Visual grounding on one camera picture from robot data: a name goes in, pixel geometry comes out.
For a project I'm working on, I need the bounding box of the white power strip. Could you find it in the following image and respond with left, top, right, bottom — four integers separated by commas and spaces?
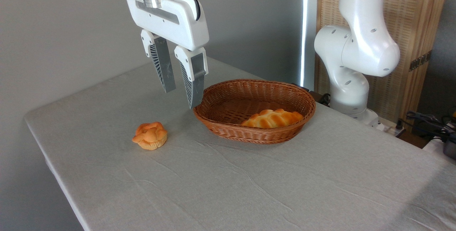
377, 117, 406, 137

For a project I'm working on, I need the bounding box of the black cable bundle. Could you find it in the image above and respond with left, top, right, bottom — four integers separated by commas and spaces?
405, 111, 456, 136

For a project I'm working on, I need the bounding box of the white vertical pole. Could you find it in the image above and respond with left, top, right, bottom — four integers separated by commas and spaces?
299, 0, 318, 91

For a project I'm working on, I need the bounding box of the black base clamp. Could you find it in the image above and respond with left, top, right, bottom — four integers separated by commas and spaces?
292, 83, 330, 105

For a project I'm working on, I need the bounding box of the long braided bread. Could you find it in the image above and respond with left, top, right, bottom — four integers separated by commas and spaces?
241, 109, 304, 129

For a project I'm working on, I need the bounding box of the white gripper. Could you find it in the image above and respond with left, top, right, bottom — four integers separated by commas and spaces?
125, 0, 210, 110

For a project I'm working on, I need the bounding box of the black screen hinge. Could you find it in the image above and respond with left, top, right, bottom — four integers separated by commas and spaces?
409, 50, 432, 72

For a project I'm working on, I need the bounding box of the grey tablecloth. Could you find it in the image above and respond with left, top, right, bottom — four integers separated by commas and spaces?
24, 57, 456, 231

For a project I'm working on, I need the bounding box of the brown wicker basket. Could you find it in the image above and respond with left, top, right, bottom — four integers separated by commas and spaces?
193, 79, 317, 145

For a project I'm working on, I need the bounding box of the round flower-shaped bread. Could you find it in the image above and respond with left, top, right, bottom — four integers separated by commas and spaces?
132, 122, 168, 151

